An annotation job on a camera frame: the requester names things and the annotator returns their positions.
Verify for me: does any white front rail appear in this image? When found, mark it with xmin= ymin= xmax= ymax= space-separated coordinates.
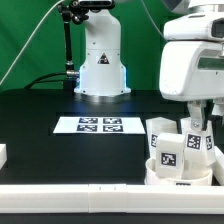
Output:
xmin=0 ymin=184 xmax=224 ymax=214

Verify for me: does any white marker sheet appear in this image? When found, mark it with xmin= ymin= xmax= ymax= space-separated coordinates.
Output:
xmin=53 ymin=117 xmax=145 ymax=134

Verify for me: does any black camera on mount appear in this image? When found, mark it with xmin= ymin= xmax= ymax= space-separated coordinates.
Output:
xmin=79 ymin=0 xmax=115 ymax=9

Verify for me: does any white round stool seat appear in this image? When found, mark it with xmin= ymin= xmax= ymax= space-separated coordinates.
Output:
xmin=144 ymin=158 xmax=213 ymax=186

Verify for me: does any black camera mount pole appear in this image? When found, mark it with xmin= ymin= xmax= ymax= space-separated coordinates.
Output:
xmin=58 ymin=0 xmax=88 ymax=91

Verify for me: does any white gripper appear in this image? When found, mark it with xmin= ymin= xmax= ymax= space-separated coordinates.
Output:
xmin=159 ymin=12 xmax=224 ymax=131

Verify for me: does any black cable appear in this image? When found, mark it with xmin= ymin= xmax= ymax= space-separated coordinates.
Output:
xmin=23 ymin=72 xmax=79 ymax=90

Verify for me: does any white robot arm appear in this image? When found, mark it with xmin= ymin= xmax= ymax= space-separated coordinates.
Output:
xmin=76 ymin=0 xmax=224 ymax=130

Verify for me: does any white left rail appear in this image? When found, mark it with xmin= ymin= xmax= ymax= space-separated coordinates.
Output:
xmin=0 ymin=144 xmax=7 ymax=170

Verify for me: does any white cable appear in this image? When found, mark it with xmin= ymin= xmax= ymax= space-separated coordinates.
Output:
xmin=0 ymin=0 xmax=66 ymax=86

